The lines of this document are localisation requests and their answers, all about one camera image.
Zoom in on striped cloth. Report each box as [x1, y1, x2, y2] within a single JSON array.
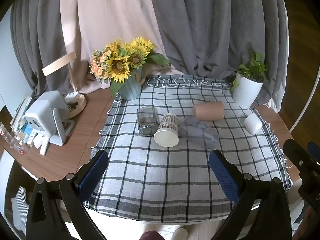
[[11, 186, 30, 233]]

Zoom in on white curved pole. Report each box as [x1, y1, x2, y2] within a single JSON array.
[[289, 62, 320, 133]]

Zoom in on patterned paper cup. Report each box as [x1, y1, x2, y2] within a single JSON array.
[[153, 114, 180, 148]]

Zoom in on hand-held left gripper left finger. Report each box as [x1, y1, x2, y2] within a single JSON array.
[[25, 149, 109, 240]]

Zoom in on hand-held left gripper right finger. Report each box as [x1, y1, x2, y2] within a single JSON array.
[[209, 149, 292, 240]]

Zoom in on sunflower bouquet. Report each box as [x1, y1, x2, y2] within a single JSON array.
[[89, 37, 172, 98]]

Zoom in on white desk lamp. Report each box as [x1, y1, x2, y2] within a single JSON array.
[[42, 51, 87, 118]]

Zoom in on grey curtain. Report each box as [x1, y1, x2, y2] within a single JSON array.
[[147, 0, 288, 113], [10, 0, 84, 98]]

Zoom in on pink cup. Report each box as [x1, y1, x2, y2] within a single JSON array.
[[193, 102, 225, 122]]

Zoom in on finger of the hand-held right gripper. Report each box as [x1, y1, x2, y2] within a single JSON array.
[[307, 141, 320, 158], [283, 138, 313, 174]]

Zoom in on white projector on stand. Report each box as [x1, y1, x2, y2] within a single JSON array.
[[24, 90, 76, 146]]

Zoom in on clear plastic cup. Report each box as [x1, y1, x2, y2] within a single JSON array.
[[179, 116, 221, 152]]

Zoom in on white plant pot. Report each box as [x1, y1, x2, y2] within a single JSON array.
[[232, 73, 264, 108]]

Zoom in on ribbed blue-grey vase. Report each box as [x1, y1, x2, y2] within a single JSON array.
[[117, 67, 143, 101]]

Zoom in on green potted plant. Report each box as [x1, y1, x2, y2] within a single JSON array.
[[230, 52, 275, 93]]

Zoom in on small white cup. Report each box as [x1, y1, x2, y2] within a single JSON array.
[[243, 112, 263, 135]]

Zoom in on stack of books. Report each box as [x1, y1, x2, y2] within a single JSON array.
[[10, 94, 33, 137]]

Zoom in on clear plastic holder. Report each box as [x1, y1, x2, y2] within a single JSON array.
[[0, 122, 28, 155]]

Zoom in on checked grey white cloth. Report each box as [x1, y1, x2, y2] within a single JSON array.
[[82, 74, 293, 222]]

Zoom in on white slipper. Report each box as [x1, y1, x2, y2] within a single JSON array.
[[172, 227, 188, 240]]

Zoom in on clear square glass cup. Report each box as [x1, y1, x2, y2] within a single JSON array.
[[137, 106, 159, 137]]

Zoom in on white charger plug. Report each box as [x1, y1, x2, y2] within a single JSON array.
[[65, 91, 81, 104]]

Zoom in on pink curtain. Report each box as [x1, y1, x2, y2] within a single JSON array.
[[59, 0, 177, 96]]

